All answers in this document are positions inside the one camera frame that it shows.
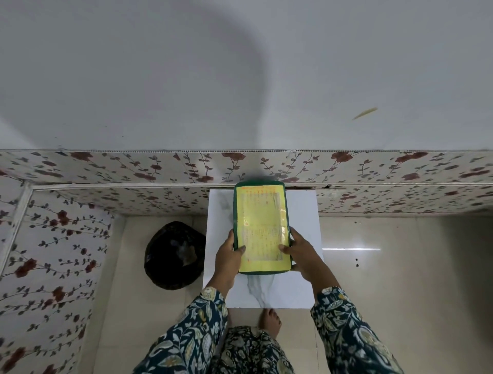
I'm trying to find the person's left hand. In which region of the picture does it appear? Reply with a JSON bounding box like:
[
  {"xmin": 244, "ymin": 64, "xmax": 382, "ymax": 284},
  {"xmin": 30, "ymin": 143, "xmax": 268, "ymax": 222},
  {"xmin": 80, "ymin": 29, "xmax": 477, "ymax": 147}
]
[{"xmin": 206, "ymin": 229, "xmax": 247, "ymax": 295}]

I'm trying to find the person's right hand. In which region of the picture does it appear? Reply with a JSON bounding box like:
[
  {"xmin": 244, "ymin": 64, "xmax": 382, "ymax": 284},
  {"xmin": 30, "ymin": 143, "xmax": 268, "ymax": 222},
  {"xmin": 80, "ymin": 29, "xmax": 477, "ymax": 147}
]
[{"xmin": 278, "ymin": 227, "xmax": 335, "ymax": 290}]

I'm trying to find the green box with yellow label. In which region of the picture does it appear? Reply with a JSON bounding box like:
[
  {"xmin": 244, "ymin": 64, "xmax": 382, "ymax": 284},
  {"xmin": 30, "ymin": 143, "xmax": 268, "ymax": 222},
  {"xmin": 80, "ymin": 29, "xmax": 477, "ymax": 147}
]
[{"xmin": 233, "ymin": 178, "xmax": 293, "ymax": 276}]

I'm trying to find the person's right forearm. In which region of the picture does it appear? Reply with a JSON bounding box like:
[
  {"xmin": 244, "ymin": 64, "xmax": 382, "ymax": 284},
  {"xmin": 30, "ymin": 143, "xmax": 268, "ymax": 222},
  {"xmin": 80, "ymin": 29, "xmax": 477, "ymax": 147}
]
[{"xmin": 309, "ymin": 277, "xmax": 405, "ymax": 374}]

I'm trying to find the person's left forearm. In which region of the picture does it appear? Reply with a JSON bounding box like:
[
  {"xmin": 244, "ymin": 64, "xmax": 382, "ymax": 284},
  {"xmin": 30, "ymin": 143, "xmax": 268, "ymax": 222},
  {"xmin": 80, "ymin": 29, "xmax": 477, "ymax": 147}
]
[{"xmin": 133, "ymin": 278, "xmax": 229, "ymax": 374}]

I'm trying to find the black garbage bag bin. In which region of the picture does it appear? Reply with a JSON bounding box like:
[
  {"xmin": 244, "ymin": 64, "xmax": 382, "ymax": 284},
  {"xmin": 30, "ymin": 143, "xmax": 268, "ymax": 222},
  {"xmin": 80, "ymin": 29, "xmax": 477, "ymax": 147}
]
[{"xmin": 144, "ymin": 221, "xmax": 206, "ymax": 291}]

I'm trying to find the person's bare foot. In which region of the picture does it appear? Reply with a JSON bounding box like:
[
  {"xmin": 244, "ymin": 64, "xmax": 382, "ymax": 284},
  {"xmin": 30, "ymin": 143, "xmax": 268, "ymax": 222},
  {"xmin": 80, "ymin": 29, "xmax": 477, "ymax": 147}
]
[{"xmin": 257, "ymin": 308, "xmax": 282, "ymax": 340}]

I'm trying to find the dark floral patterned garment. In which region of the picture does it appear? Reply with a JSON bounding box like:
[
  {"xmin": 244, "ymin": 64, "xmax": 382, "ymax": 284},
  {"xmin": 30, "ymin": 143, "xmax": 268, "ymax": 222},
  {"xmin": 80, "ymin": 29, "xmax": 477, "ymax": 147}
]
[{"xmin": 214, "ymin": 325, "xmax": 295, "ymax": 374}]

